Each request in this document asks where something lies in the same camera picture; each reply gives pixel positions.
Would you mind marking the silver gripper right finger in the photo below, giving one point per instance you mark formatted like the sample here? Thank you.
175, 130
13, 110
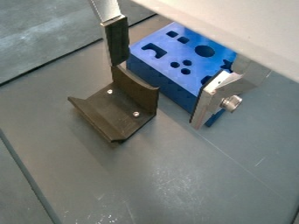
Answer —
219, 93

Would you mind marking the blue shape sorting board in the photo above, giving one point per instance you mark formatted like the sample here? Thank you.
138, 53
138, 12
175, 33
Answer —
175, 59

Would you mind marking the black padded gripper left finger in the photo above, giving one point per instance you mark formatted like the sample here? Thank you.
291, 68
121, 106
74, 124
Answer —
115, 29

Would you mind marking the black curved holder stand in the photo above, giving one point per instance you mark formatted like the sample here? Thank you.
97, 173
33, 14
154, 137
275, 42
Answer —
122, 107

